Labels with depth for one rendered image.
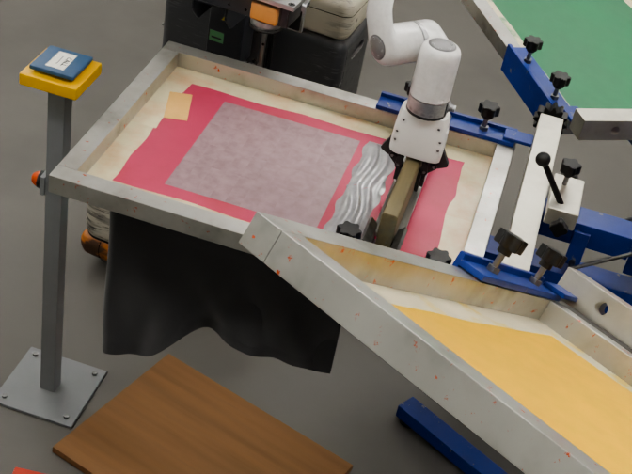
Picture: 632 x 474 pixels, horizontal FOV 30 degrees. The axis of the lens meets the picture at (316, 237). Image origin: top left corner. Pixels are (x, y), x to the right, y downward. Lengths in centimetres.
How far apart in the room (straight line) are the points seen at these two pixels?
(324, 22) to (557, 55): 62
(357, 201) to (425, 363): 122
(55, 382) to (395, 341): 210
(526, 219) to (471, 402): 118
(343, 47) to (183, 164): 100
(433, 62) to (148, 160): 59
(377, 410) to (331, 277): 212
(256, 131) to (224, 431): 94
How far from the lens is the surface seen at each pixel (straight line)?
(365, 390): 327
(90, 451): 299
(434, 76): 212
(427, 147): 220
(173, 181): 225
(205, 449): 302
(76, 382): 317
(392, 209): 209
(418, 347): 107
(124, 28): 477
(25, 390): 315
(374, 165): 238
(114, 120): 234
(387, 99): 253
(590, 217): 226
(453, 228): 227
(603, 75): 297
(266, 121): 246
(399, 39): 213
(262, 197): 224
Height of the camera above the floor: 225
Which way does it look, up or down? 37 degrees down
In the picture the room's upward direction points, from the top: 11 degrees clockwise
